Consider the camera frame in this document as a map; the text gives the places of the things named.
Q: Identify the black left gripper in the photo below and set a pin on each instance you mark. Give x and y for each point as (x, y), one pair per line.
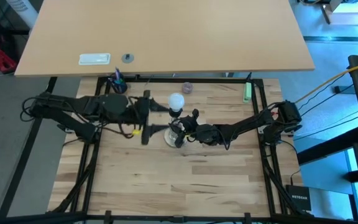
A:
(141, 112)

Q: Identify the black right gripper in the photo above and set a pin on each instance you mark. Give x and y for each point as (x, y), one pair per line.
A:
(191, 123)

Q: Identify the silver metal lamp base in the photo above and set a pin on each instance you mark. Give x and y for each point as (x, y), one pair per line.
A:
(170, 141)

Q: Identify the white lightbulb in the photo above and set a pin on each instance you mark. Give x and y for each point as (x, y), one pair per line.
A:
(176, 101)

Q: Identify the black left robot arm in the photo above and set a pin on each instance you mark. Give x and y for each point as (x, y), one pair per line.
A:
(82, 105)

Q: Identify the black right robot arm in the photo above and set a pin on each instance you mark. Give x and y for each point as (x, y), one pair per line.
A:
(244, 124)

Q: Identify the black mesh pen cup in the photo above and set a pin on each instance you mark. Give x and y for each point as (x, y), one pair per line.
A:
(118, 88)

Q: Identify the purple pen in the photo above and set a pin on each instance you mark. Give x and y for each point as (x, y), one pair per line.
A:
(117, 72)

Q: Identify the grey round desk grommet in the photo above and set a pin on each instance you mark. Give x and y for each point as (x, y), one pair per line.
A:
(127, 58)

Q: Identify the mint green stapler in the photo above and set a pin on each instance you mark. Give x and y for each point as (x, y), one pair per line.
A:
(246, 92)

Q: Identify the silver mounting plate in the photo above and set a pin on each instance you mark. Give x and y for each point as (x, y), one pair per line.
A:
(261, 130)

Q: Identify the tan wooden desk top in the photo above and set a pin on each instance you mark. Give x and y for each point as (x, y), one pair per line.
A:
(166, 31)

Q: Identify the white rectangular desk cover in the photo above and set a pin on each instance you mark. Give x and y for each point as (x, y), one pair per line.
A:
(94, 59)

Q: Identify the black floor strip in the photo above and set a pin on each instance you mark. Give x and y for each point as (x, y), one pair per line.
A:
(26, 149)

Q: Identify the black Netgear router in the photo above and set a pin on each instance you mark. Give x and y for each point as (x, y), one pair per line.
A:
(298, 197)

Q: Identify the small black power adapter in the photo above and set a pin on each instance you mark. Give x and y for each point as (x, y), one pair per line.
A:
(339, 89)

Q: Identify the white cylinder roll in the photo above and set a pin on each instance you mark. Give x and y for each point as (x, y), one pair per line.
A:
(20, 9)

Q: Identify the white shelf board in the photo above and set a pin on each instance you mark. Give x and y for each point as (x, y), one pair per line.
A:
(346, 18)

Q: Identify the black aluminium table frame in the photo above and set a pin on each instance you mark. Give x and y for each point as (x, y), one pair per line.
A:
(213, 80)

